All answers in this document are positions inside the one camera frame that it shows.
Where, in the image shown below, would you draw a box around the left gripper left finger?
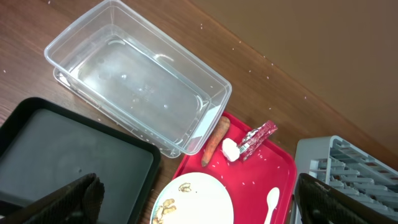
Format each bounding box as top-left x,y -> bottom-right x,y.
1,173 -> 105,224

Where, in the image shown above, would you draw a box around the black tray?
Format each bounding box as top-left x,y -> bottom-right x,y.
1,97 -> 161,223

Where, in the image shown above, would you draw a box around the white tissue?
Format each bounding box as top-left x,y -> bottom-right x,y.
222,138 -> 240,162

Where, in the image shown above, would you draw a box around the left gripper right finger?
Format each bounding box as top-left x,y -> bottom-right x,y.
294,173 -> 397,224

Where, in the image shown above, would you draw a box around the light blue plate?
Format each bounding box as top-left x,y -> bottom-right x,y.
150,172 -> 234,224

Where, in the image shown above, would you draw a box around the peanut shells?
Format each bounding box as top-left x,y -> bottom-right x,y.
152,182 -> 191,224

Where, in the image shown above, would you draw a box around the orange carrot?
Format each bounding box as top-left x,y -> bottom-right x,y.
201,116 -> 230,167

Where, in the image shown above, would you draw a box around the red foil wrapper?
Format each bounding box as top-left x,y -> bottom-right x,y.
238,120 -> 277,161

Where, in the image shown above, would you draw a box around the red serving tray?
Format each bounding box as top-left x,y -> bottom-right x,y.
169,111 -> 298,224

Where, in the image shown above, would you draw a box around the clear plastic bin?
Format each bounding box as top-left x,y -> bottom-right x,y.
44,1 -> 232,158

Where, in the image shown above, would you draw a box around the white plastic spoon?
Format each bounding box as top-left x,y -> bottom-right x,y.
264,187 -> 280,224

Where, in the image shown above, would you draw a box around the grey dishwasher rack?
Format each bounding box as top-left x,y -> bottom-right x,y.
290,136 -> 397,224

